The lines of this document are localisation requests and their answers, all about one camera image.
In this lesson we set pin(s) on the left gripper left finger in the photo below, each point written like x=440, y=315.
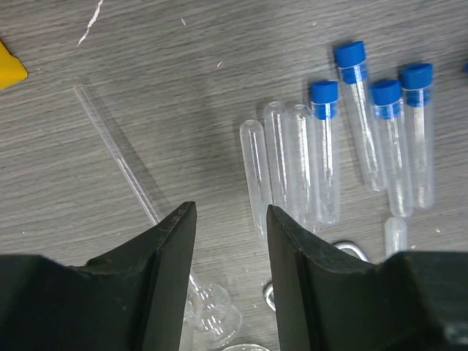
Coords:
x=141, y=286

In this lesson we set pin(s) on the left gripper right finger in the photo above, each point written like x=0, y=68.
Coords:
x=325, y=298

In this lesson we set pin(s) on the clear test tube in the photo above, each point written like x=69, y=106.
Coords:
x=258, y=181
x=275, y=118
x=302, y=193

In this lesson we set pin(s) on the blue capped test tube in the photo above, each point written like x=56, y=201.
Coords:
x=388, y=110
x=417, y=84
x=324, y=103
x=353, y=72

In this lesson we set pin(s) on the yellow test tube rack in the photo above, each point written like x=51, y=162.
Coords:
x=11, y=69

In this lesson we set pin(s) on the metal crucible tongs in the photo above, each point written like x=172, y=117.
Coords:
x=346, y=246

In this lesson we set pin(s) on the glass funnel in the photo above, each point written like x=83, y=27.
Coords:
x=216, y=319

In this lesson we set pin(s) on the small glass beaker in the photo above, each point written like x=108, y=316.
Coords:
x=245, y=347

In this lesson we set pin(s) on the plastic pipette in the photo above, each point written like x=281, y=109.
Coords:
x=395, y=236

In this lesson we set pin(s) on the glass stirring rod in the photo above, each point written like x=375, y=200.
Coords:
x=101, y=125

